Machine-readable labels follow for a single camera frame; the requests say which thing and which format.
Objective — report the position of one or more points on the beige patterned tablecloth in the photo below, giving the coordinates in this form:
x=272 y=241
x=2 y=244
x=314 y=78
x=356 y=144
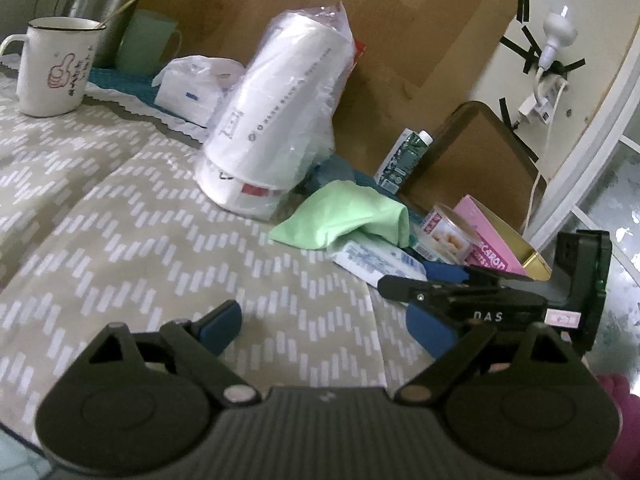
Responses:
x=125 y=240

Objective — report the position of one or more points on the person's right forearm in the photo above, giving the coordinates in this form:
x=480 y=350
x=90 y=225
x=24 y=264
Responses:
x=622 y=420

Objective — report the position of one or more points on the white light bulb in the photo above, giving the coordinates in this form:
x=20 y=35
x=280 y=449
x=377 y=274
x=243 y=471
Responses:
x=557 y=30

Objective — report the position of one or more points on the steel thermos kettle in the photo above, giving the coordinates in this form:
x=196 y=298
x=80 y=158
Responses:
x=110 y=5

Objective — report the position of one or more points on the large wooden board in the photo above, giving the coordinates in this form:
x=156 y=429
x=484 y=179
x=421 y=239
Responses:
x=400 y=35

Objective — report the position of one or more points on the white plug and adapter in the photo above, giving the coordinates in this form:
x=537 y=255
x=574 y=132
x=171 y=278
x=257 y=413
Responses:
x=542 y=102

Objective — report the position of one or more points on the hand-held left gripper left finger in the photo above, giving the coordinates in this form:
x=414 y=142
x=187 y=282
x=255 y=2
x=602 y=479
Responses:
x=220 y=326

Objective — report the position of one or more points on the thin stirring stick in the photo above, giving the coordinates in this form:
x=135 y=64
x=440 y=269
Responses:
x=120 y=10

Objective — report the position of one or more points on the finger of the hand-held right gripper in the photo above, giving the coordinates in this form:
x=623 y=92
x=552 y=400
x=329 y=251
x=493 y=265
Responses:
x=445 y=271
x=405 y=289

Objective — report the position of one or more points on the blue white tissue pack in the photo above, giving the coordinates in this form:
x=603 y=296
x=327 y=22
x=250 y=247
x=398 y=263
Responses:
x=375 y=260

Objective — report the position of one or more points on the black tape strip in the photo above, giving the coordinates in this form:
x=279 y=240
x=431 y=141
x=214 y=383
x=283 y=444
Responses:
x=525 y=47
x=523 y=2
x=517 y=130

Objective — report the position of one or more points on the round cookie tin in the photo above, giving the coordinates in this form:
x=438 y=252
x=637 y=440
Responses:
x=445 y=235

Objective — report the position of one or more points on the blue cloth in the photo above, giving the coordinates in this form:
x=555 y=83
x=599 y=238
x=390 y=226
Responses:
x=335 y=170

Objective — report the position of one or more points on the white plastic bag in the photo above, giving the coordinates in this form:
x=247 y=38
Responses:
x=190 y=87

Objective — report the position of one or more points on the green plastic cup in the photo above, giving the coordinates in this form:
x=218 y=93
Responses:
x=145 y=42

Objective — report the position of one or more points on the pink box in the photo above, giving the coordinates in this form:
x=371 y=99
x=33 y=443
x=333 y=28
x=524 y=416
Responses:
x=487 y=240

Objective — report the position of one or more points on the white enamel mug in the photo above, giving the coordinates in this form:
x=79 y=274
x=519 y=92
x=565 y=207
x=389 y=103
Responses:
x=50 y=70

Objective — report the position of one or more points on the green drink carton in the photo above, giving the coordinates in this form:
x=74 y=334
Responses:
x=402 y=160

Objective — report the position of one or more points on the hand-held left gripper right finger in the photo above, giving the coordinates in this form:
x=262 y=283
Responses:
x=429 y=332

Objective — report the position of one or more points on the brown tray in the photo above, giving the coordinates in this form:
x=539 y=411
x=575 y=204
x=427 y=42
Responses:
x=475 y=160

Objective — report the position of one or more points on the white window frame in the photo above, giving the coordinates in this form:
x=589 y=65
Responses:
x=580 y=160

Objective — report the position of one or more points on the bagged stack of paper cups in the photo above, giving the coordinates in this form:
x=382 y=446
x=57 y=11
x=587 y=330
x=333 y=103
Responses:
x=280 y=105

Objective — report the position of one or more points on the light green cloth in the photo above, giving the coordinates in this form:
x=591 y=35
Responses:
x=345 y=210

